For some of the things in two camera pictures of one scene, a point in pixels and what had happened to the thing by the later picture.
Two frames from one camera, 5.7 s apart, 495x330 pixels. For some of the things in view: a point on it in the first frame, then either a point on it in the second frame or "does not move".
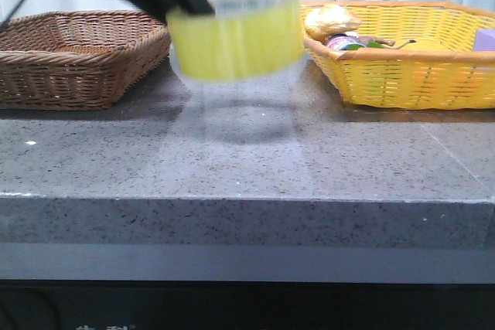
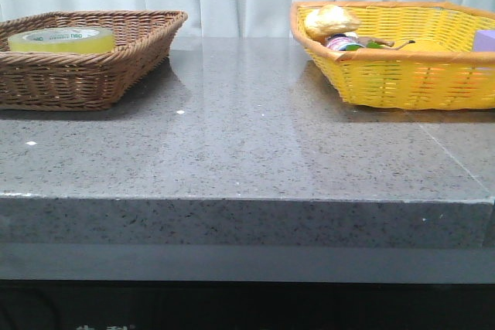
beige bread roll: [329, 19] does not move
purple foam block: [484, 39] does not move
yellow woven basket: [425, 75] does not move
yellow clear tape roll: [247, 37] → [63, 40]
